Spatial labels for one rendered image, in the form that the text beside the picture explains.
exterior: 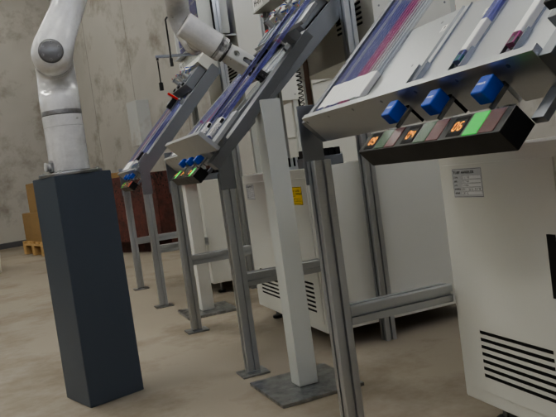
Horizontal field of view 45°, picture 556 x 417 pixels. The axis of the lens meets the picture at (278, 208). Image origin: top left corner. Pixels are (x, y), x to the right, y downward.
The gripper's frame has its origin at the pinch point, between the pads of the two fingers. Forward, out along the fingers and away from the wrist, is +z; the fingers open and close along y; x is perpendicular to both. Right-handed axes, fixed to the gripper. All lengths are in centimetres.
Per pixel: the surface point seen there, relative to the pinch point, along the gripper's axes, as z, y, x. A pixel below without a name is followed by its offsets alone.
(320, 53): 23, 35, -34
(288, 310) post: 31, -38, 66
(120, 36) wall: -49, 683, -173
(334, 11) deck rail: 8.3, -10.0, -29.8
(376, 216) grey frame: 54, -14, 23
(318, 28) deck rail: 6.1, -10.0, -21.3
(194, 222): 25, 94, 46
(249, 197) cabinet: 31, 52, 29
